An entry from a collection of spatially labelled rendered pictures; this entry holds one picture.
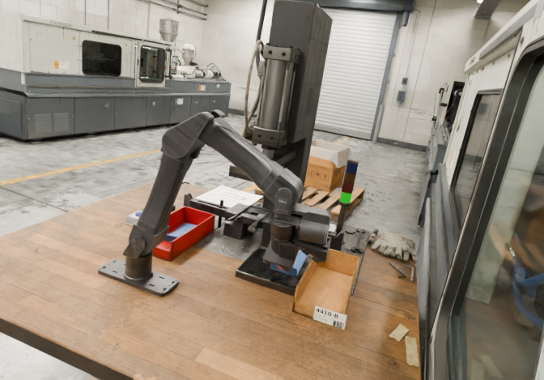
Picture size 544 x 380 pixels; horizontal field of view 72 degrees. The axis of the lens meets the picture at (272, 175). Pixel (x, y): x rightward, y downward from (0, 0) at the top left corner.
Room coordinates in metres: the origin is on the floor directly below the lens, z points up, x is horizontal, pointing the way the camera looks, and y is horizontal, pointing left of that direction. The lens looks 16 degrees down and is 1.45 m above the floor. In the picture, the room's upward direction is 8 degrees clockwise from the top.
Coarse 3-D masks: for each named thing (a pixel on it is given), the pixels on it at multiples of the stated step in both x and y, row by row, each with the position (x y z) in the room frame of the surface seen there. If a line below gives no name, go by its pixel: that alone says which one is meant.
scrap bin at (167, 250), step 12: (180, 216) 1.16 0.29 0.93; (192, 216) 1.18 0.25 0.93; (204, 216) 1.17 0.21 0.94; (192, 228) 1.02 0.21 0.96; (204, 228) 1.09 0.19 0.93; (180, 240) 0.96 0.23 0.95; (192, 240) 1.03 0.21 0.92; (156, 252) 0.93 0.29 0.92; (168, 252) 0.92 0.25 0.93; (180, 252) 0.96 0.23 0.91
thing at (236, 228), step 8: (232, 216) 1.13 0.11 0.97; (224, 224) 1.14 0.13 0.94; (232, 224) 1.13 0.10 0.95; (240, 224) 1.12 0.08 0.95; (248, 224) 1.11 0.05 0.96; (224, 232) 1.14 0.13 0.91; (232, 232) 1.13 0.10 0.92; (240, 232) 1.12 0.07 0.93; (248, 232) 1.18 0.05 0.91; (264, 232) 1.10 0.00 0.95; (264, 240) 1.09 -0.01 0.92
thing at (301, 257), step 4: (300, 252) 0.97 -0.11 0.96; (296, 256) 0.94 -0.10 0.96; (300, 256) 0.94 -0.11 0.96; (304, 256) 0.95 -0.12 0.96; (296, 260) 0.92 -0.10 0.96; (300, 260) 0.92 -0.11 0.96; (304, 260) 0.93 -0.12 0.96; (272, 264) 0.85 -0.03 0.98; (296, 264) 0.89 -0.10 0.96; (300, 264) 0.90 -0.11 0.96; (272, 268) 0.85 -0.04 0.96; (276, 268) 0.85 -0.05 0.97; (292, 268) 0.83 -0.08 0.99; (296, 268) 0.83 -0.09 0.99; (284, 272) 0.85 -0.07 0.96; (288, 272) 0.84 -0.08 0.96; (292, 272) 0.84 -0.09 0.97; (296, 272) 0.83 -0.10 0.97
